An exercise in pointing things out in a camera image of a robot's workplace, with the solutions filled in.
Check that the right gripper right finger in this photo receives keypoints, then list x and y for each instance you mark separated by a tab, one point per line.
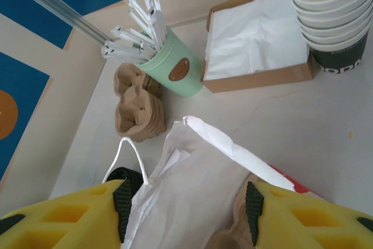
314	225

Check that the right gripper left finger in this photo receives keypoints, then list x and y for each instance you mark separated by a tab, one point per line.
58	225

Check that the brown pulp cup carrier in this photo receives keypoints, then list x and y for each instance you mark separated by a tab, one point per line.
240	220

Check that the white paper takeout bag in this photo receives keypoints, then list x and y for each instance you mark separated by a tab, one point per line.
192	190

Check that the red white floral box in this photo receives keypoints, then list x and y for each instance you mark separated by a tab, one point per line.
287	176

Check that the black cup lid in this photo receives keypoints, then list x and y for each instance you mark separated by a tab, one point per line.
128	174

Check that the brown pulp carrier stack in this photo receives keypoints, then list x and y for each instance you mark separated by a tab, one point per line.
137	115

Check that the brown cardboard napkin box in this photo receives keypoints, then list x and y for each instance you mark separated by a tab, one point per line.
262	81

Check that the stack of paper cups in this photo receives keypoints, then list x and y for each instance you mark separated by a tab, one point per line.
338	59

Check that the white wrapped straw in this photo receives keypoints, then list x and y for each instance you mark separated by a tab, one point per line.
128	34
140	15
154	13
122	52

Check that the mint green straw cup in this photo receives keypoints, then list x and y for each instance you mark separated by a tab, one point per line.
163	65

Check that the white paper napkins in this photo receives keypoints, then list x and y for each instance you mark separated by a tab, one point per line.
247	36

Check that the aluminium frame post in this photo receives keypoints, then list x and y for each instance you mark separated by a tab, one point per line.
73	17

